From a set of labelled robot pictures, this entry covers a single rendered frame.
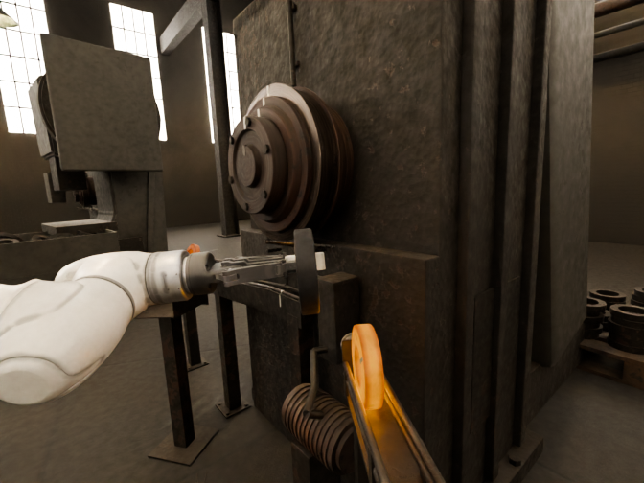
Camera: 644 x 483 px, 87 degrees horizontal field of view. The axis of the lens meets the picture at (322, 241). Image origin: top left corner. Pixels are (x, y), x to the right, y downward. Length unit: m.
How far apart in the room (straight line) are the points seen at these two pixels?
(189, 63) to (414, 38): 11.44
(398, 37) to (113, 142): 2.96
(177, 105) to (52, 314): 11.31
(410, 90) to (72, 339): 0.81
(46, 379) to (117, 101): 3.29
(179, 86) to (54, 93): 8.52
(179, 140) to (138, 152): 7.94
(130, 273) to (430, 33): 0.78
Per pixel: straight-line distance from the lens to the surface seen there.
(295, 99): 0.99
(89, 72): 3.67
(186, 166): 11.51
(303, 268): 0.54
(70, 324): 0.51
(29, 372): 0.50
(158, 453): 1.74
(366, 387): 0.63
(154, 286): 0.62
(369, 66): 1.01
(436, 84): 0.87
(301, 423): 0.91
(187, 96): 11.91
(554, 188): 1.50
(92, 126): 3.56
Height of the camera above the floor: 1.05
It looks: 9 degrees down
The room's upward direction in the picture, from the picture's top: 2 degrees counter-clockwise
